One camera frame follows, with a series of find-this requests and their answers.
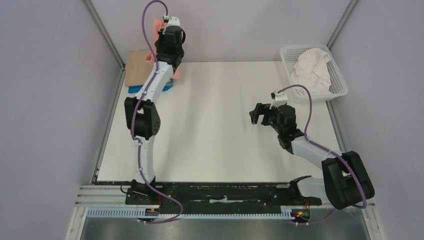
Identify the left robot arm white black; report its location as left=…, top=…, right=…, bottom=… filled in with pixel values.
left=124, top=25, right=186, bottom=204

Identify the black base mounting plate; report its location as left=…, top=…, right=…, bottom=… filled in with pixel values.
left=125, top=180, right=322, bottom=215

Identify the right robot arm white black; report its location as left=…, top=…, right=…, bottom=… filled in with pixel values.
left=249, top=103, right=375, bottom=210

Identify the white plastic basket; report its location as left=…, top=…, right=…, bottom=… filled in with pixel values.
left=279, top=44, right=349, bottom=102

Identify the white slotted cable duct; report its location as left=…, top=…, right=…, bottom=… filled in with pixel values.
left=86, top=205, right=296, bottom=221

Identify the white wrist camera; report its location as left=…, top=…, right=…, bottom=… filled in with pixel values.
left=271, top=91, right=288, bottom=105
left=161, top=13, right=181, bottom=30

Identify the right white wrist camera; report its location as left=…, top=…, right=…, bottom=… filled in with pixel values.
left=271, top=91, right=288, bottom=105

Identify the aluminium frame rail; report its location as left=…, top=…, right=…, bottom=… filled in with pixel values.
left=81, top=0, right=126, bottom=71

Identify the white t shirt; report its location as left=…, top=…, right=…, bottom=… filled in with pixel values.
left=290, top=48, right=332, bottom=95

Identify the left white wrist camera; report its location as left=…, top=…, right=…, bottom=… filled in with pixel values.
left=161, top=13, right=181, bottom=30

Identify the folded beige t shirt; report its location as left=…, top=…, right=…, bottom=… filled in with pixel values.
left=124, top=50, right=154, bottom=87

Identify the folded blue t shirt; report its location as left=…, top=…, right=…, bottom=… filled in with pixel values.
left=127, top=81, right=174, bottom=94

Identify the pink t shirt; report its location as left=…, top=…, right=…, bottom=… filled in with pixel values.
left=145, top=18, right=180, bottom=80

